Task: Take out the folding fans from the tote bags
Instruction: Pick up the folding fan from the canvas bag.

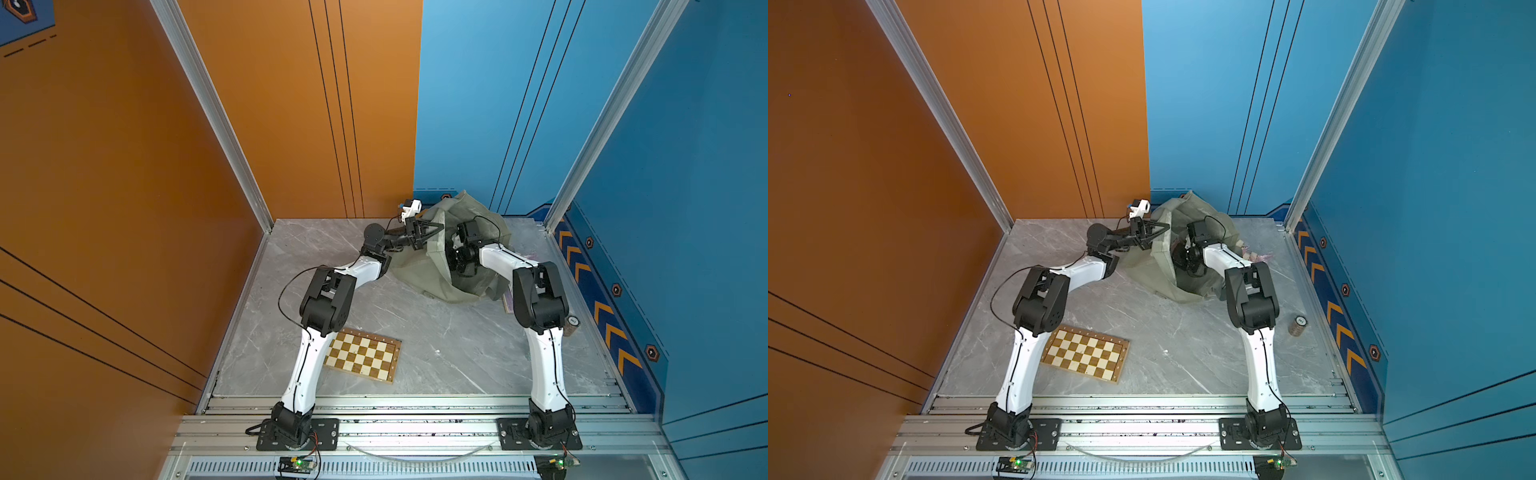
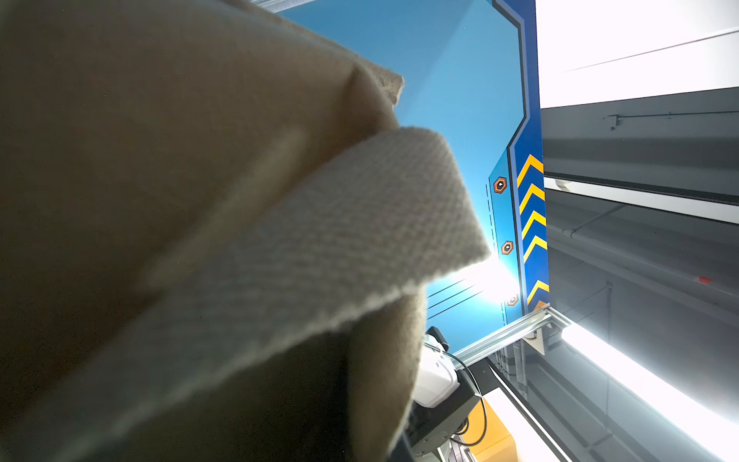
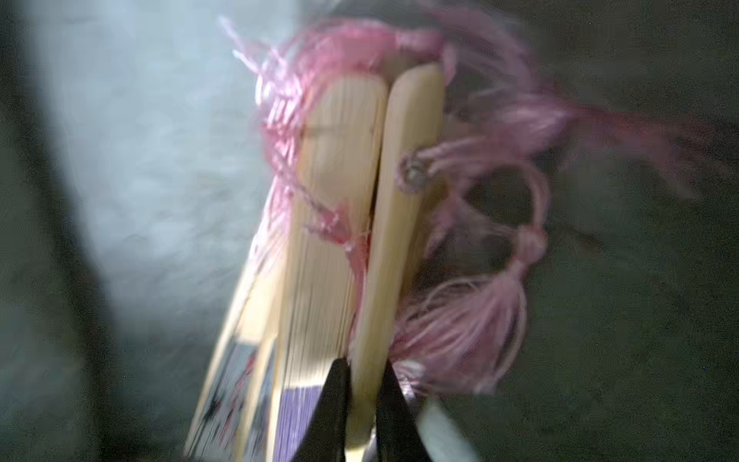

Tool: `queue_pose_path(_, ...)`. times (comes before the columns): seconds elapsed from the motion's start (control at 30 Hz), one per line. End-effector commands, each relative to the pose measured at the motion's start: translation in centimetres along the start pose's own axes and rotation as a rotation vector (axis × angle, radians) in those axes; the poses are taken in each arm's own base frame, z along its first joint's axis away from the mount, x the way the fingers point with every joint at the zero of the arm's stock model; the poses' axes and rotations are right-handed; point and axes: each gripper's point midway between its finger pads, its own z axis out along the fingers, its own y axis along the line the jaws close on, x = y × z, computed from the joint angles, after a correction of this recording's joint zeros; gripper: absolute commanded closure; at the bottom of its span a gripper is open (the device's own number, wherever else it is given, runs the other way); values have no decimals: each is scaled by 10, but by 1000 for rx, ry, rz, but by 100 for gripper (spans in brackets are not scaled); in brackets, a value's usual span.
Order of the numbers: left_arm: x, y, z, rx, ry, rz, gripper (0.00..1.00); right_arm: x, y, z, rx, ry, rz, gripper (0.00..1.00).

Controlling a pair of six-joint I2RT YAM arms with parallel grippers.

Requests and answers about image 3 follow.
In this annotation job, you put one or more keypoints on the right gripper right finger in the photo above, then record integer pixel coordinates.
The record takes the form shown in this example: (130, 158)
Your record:
(397, 436)

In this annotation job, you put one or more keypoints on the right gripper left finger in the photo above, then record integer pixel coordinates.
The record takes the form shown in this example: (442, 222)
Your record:
(325, 437)

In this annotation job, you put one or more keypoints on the olive green tote bag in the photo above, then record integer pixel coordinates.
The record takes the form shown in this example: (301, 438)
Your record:
(132, 183)

